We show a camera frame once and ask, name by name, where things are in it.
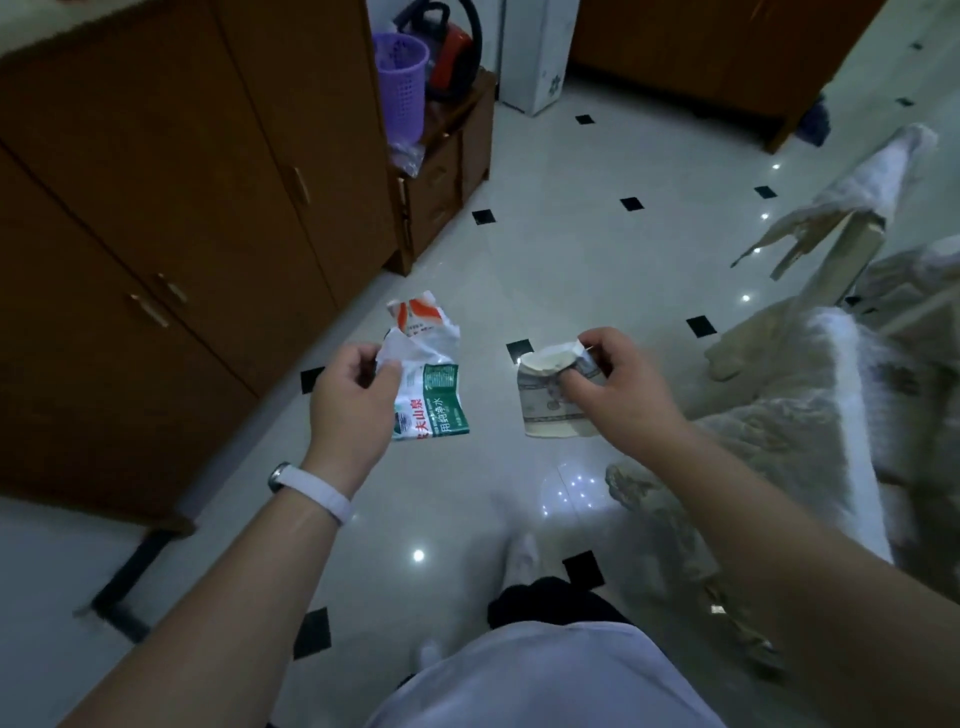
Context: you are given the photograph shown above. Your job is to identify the white shirt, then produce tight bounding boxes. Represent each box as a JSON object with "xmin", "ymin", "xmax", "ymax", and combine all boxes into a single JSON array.
[{"xmin": 363, "ymin": 620, "xmax": 729, "ymax": 728}]

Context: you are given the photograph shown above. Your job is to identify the person's left hand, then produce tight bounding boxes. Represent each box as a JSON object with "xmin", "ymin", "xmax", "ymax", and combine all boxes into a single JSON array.
[{"xmin": 302, "ymin": 342, "xmax": 404, "ymax": 500}]

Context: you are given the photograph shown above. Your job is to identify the green white wrapper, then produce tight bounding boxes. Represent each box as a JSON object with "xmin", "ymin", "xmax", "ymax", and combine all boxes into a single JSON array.
[{"xmin": 374, "ymin": 290, "xmax": 472, "ymax": 442}]

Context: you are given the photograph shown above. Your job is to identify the person's left forearm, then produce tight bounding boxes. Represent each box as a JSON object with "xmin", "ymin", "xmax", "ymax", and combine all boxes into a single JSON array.
[{"xmin": 59, "ymin": 487, "xmax": 343, "ymax": 728}]

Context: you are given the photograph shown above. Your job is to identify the purple plastic basket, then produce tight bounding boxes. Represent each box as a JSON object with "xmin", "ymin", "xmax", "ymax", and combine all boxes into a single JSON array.
[{"xmin": 372, "ymin": 32, "xmax": 432, "ymax": 149}]

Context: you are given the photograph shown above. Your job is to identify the black trousers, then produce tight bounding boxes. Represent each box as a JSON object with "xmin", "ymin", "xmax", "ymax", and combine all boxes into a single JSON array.
[{"xmin": 485, "ymin": 575, "xmax": 635, "ymax": 631}]

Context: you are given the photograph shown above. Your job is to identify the person's right hand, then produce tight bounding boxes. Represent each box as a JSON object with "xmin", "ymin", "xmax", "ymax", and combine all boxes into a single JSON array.
[{"xmin": 558, "ymin": 326, "xmax": 688, "ymax": 466}]

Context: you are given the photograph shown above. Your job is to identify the white right sneaker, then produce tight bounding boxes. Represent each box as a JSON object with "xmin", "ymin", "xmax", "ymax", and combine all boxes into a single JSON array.
[{"xmin": 502, "ymin": 532, "xmax": 541, "ymax": 590}]

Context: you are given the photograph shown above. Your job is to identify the black baseboard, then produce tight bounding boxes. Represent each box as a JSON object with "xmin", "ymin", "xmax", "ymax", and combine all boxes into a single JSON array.
[{"xmin": 74, "ymin": 524, "xmax": 181, "ymax": 646}]

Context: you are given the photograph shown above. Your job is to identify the smartwatch with white band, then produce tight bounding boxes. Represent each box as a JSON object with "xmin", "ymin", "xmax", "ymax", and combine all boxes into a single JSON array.
[{"xmin": 267, "ymin": 461, "xmax": 355, "ymax": 526}]

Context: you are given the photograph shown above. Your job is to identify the red black vacuum cleaner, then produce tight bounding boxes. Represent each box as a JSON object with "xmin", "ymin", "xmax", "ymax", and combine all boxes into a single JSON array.
[{"xmin": 395, "ymin": 0, "xmax": 485, "ymax": 104}]

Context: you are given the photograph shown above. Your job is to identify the person's right forearm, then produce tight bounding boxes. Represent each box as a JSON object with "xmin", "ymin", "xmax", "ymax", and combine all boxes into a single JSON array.
[{"xmin": 648, "ymin": 427, "xmax": 960, "ymax": 728}]

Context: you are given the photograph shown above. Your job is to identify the low brown drawer cabinet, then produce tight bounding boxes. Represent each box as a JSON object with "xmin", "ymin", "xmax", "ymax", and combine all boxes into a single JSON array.
[{"xmin": 383, "ymin": 67, "xmax": 499, "ymax": 277}]

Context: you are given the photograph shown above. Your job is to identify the white standing appliance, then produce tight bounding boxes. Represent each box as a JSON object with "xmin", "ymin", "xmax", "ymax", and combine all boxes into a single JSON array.
[{"xmin": 498, "ymin": 0, "xmax": 581, "ymax": 118}]

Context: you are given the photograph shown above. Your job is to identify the grey white carton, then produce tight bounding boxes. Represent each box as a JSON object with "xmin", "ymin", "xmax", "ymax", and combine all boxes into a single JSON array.
[{"xmin": 515, "ymin": 339, "xmax": 607, "ymax": 440}]

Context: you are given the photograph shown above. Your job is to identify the clear plastic bag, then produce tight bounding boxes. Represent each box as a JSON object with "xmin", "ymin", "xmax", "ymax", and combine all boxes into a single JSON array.
[{"xmin": 387, "ymin": 137, "xmax": 427, "ymax": 180}]

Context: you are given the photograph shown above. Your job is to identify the tall brown wooden cabinet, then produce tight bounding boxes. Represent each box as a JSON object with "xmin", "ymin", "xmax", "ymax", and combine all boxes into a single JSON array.
[{"xmin": 0, "ymin": 0, "xmax": 400, "ymax": 530}]

